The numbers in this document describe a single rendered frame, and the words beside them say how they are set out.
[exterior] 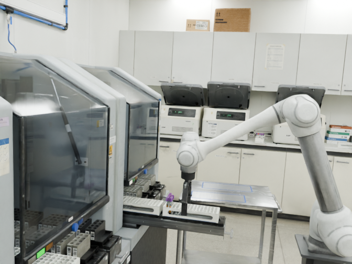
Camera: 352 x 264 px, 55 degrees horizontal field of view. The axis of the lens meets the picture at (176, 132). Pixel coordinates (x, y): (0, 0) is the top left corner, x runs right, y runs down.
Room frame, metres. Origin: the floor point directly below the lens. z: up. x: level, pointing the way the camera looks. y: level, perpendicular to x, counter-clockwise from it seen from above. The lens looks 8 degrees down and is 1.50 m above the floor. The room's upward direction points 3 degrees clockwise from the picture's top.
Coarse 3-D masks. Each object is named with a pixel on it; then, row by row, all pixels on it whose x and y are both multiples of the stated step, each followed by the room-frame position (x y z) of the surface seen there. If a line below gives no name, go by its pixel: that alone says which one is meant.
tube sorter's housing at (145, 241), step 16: (80, 64) 2.23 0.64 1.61; (96, 80) 1.71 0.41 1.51; (128, 80) 2.38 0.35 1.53; (160, 96) 2.41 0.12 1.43; (160, 112) 2.43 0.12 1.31; (128, 224) 1.75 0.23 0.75; (144, 240) 1.83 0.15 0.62; (160, 240) 2.23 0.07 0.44; (144, 256) 1.85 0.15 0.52; (160, 256) 2.25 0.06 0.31
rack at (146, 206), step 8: (128, 200) 1.81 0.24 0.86; (136, 200) 1.82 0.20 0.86; (144, 200) 1.83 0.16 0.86; (152, 200) 1.83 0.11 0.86; (160, 200) 1.83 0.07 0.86; (128, 208) 1.78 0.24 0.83; (136, 208) 1.83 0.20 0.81; (144, 208) 1.84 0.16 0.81; (152, 208) 1.84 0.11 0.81; (160, 208) 1.76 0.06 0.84
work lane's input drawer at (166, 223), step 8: (128, 216) 1.75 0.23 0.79; (136, 216) 1.74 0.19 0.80; (144, 216) 1.73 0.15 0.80; (152, 216) 1.73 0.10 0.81; (160, 216) 1.72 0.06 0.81; (224, 216) 1.76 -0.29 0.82; (144, 224) 1.73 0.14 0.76; (152, 224) 1.72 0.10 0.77; (160, 224) 1.71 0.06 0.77; (168, 224) 1.70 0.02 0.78; (176, 224) 1.69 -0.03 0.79; (184, 224) 1.68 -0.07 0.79; (192, 224) 1.68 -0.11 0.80; (200, 224) 1.67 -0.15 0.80; (208, 224) 1.67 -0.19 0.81; (216, 224) 1.66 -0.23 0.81; (224, 224) 1.69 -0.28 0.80; (200, 232) 1.67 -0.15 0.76; (208, 232) 1.66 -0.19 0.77; (216, 232) 1.65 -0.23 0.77; (224, 232) 1.69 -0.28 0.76; (232, 232) 1.71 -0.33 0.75
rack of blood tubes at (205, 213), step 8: (168, 208) 1.72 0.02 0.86; (176, 208) 1.71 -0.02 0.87; (192, 208) 1.73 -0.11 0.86; (200, 208) 1.73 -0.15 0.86; (208, 208) 1.74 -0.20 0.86; (216, 208) 1.75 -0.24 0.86; (176, 216) 1.71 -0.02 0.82; (184, 216) 1.70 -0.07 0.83; (192, 216) 1.76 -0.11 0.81; (200, 216) 1.76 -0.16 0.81; (208, 216) 1.77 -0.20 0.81; (216, 216) 1.67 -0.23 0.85
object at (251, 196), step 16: (192, 192) 2.14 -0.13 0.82; (208, 192) 2.16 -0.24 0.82; (224, 192) 2.18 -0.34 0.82; (240, 192) 2.20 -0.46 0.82; (256, 192) 2.22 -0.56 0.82; (256, 208) 1.95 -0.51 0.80; (272, 208) 1.94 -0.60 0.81; (272, 224) 1.94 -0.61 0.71; (272, 240) 1.94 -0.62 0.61; (176, 256) 2.01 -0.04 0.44; (192, 256) 2.33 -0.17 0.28; (208, 256) 2.34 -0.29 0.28; (224, 256) 2.35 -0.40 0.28; (240, 256) 2.36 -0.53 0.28; (272, 256) 1.94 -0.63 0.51
